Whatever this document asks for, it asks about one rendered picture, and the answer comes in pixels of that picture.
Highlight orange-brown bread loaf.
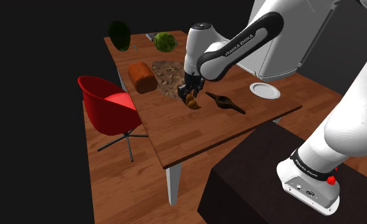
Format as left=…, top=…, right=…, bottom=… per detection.
left=127, top=61, right=159, bottom=95

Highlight brown croissant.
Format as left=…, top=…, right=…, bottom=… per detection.
left=184, top=94, right=202, bottom=110

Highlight wooden table with white legs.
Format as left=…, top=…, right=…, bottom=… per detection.
left=103, top=29, right=303, bottom=207

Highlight dark green oval thing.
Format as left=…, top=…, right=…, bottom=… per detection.
left=108, top=20, right=132, bottom=52

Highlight grey book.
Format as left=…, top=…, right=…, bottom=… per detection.
left=145, top=32, right=160, bottom=43

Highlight red swivel chair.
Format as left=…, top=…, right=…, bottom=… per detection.
left=77, top=75, right=150, bottom=163

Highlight green lettuce head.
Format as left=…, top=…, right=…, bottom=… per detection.
left=154, top=31, right=178, bottom=53

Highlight brown speckled mat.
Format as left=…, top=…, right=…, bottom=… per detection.
left=151, top=60, right=188, bottom=101

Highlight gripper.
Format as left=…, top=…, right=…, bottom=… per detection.
left=177, top=71, right=206, bottom=101

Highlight white plate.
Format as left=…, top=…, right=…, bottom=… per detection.
left=249, top=81, right=282, bottom=101

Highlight dark robot stand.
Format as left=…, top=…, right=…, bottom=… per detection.
left=197, top=120, right=367, bottom=224

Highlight large white appliance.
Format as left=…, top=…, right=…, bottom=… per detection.
left=234, top=0, right=340, bottom=83

